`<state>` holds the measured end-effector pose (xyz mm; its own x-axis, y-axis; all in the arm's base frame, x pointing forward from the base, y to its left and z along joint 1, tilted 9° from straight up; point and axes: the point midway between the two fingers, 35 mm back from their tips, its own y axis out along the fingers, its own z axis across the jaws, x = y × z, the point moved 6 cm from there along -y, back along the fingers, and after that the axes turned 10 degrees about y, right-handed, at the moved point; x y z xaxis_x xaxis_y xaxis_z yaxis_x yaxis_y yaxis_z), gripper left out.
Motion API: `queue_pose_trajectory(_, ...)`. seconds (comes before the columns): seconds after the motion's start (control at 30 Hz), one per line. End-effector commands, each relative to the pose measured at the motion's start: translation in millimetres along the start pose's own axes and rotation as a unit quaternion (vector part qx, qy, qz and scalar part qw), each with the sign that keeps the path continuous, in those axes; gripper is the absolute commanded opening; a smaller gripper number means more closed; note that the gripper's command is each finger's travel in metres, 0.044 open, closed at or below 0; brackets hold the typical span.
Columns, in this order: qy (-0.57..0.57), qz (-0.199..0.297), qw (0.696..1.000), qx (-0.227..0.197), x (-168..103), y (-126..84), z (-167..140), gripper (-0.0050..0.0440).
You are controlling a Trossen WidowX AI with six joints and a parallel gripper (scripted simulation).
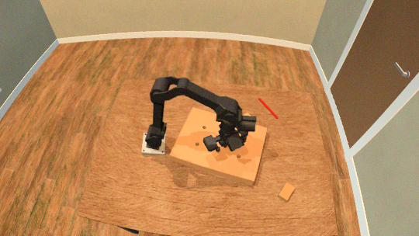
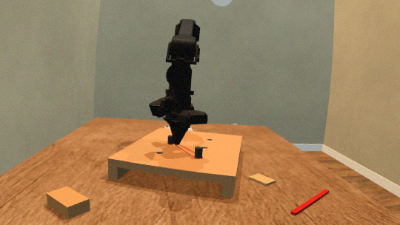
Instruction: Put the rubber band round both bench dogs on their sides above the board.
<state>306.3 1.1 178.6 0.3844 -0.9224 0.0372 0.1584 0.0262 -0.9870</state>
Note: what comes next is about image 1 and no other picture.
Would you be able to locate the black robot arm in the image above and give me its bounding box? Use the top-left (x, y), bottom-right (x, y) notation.
top-left (145, 76), bottom-right (256, 151)

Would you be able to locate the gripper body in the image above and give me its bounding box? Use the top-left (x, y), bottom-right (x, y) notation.
top-left (203, 124), bottom-right (249, 152)

